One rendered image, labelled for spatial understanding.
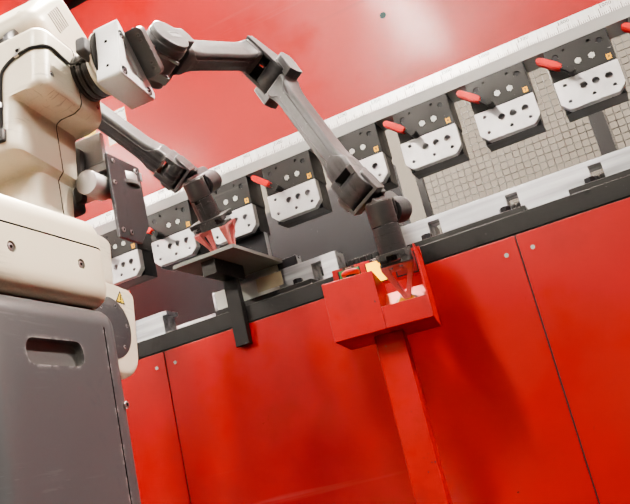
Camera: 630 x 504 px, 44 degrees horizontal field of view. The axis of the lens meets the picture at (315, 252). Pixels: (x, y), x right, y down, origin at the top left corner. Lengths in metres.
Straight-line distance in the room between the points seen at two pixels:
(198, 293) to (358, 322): 1.42
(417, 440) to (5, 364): 0.90
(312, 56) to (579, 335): 1.05
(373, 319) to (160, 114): 1.16
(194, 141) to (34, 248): 1.44
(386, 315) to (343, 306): 0.09
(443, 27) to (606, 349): 0.92
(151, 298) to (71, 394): 2.09
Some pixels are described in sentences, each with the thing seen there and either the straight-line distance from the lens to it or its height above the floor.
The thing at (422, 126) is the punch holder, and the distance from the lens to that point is 2.03.
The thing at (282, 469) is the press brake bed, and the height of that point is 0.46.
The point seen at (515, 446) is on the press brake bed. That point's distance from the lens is 1.77.
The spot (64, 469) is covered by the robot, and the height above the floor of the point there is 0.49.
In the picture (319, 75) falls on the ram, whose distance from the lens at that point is 2.19.
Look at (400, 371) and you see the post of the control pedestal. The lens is 1.55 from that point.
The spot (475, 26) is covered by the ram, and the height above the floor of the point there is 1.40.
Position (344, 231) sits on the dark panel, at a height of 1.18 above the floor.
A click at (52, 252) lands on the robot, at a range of 0.97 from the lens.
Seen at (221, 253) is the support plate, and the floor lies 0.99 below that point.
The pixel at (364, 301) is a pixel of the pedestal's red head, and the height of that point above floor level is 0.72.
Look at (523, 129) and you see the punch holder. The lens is 1.97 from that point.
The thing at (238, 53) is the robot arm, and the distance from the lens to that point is 1.74.
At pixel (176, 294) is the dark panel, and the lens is 2.93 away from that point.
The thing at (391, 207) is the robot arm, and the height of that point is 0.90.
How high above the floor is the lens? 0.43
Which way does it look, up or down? 16 degrees up
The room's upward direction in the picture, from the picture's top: 14 degrees counter-clockwise
